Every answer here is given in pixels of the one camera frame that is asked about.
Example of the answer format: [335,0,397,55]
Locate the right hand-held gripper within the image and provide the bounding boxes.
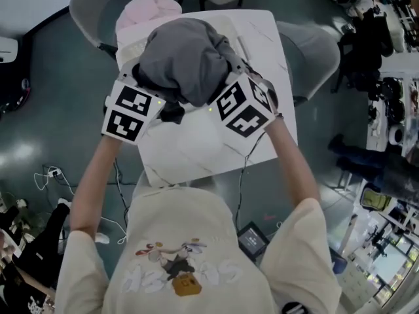
[207,53,278,140]

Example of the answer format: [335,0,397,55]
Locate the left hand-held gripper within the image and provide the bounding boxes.
[100,60,166,147]

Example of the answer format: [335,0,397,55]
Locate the white laundry basket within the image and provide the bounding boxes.
[116,14,253,114]

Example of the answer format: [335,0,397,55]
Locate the grey clothes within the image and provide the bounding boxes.
[136,18,242,124]

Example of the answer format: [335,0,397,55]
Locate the pink clothes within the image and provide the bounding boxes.
[117,0,183,32]

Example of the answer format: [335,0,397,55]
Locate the person's right forearm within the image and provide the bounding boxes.
[263,118,321,215]

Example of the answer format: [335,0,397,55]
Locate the person's left forearm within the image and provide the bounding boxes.
[70,134,125,235]

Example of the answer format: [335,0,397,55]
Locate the person's right hand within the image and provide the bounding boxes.
[265,80,280,114]

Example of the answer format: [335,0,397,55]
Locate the grey upholstered chair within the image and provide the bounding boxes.
[276,20,341,106]
[69,0,141,57]

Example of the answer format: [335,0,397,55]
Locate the white marble table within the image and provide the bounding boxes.
[116,10,299,189]

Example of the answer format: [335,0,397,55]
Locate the black case pink trim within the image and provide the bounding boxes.
[0,77,33,117]

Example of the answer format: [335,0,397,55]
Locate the white appliance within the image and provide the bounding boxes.
[0,36,20,63]

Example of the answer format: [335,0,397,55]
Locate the black office chair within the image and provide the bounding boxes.
[336,7,395,93]

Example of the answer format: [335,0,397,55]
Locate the cluttered white shelf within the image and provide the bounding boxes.
[366,70,419,158]

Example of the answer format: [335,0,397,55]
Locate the person's cream printed t-shirt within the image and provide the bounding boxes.
[55,175,343,314]

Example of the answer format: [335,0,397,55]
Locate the black screen device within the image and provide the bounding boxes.
[237,220,271,262]

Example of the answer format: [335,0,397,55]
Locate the green backpack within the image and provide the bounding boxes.
[359,188,393,211]

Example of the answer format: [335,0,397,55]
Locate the blue chair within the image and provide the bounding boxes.
[329,249,348,276]

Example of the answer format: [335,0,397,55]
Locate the white drawer cabinet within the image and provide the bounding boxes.
[340,266,387,307]

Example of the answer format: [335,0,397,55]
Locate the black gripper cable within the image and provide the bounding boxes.
[237,131,268,232]

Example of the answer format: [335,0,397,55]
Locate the white power strip cable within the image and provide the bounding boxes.
[33,165,77,196]

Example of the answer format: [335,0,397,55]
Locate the black strap buckle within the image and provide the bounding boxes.
[281,301,308,314]

